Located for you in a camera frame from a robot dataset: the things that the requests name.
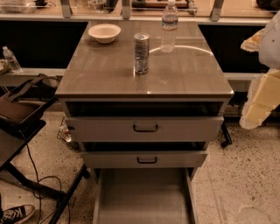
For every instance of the white paper bowl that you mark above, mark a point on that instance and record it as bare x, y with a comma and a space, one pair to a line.
104, 33

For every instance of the black caster wheel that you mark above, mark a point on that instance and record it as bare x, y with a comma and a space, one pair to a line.
226, 135

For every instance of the top drawer with handle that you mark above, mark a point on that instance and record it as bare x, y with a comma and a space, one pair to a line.
144, 129

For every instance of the clear plastic water bottle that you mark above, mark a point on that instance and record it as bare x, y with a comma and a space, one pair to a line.
170, 18

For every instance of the drawer with handle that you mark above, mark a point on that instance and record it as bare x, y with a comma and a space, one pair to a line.
144, 129
144, 159

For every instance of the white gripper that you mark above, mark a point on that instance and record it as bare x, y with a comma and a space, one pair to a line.
270, 48

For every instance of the black canvas sneaker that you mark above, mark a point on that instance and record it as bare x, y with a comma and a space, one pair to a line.
17, 214

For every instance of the dark bag with strap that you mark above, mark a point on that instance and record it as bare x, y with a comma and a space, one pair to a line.
17, 117

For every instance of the silver drink can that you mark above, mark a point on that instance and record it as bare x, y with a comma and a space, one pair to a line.
141, 52

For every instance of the grey drawer cabinet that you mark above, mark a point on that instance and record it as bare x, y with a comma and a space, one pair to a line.
101, 81

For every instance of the small background water bottle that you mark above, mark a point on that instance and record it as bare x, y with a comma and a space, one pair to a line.
12, 60

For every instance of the open bottom drawer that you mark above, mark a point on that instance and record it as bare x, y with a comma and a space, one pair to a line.
145, 196

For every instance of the wire basket on floor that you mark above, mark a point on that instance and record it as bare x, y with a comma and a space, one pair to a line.
65, 135

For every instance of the middle drawer with handle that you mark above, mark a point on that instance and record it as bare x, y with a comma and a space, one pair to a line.
144, 159

